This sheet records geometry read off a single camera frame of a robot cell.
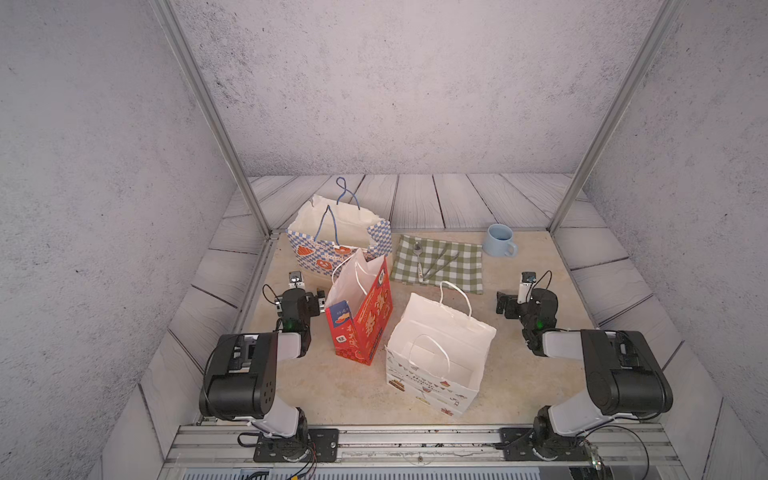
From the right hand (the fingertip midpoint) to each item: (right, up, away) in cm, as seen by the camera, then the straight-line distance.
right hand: (517, 291), depth 94 cm
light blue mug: (0, +16, +16) cm, 22 cm away
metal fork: (-21, +7, +14) cm, 27 cm away
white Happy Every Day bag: (-26, -17, -5) cm, 31 cm away
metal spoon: (-29, +13, +20) cm, 38 cm away
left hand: (-66, 0, 0) cm, 66 cm away
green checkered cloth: (-13, +5, +13) cm, 19 cm away
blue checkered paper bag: (-58, +17, -10) cm, 61 cm away
